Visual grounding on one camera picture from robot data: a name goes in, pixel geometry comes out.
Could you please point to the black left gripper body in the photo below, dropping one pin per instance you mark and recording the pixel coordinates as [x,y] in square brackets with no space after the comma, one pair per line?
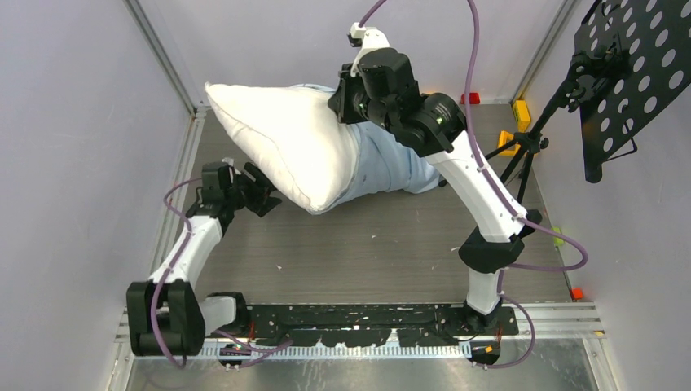
[244,193]

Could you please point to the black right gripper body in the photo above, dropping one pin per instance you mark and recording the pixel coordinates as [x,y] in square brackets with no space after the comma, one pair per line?
[354,103]

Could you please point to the light blue pillowcase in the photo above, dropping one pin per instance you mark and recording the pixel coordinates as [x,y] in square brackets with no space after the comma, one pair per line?
[388,162]

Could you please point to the white pillow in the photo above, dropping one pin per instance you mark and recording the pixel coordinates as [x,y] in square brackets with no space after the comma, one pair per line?
[255,119]

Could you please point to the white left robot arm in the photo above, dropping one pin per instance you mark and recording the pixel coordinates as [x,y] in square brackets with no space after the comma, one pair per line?
[166,319]

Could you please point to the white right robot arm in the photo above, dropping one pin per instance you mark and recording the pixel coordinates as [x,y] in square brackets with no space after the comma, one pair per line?
[438,133]

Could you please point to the red toy block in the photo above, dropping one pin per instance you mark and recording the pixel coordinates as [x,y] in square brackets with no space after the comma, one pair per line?
[472,98]

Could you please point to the yellow block near tripod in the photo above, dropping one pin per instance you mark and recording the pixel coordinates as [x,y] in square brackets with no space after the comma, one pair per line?
[506,137]

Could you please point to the black tripod stand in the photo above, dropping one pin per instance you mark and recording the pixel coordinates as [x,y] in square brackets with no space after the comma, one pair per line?
[534,140]

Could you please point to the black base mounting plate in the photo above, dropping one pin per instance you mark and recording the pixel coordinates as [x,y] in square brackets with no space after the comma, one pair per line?
[370,325]

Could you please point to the green block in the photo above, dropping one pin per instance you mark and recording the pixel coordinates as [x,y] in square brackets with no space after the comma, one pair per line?
[557,240]

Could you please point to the black perforated stand plate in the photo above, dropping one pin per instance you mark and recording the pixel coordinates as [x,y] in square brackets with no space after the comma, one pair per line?
[636,58]

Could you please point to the small orange block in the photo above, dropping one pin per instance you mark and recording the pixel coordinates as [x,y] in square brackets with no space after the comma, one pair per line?
[576,294]

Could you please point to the yellow block on rail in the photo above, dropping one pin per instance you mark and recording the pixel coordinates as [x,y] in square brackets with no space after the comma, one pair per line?
[521,115]

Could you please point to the slotted cable duct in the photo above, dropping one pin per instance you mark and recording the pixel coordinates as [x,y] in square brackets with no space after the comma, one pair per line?
[390,350]

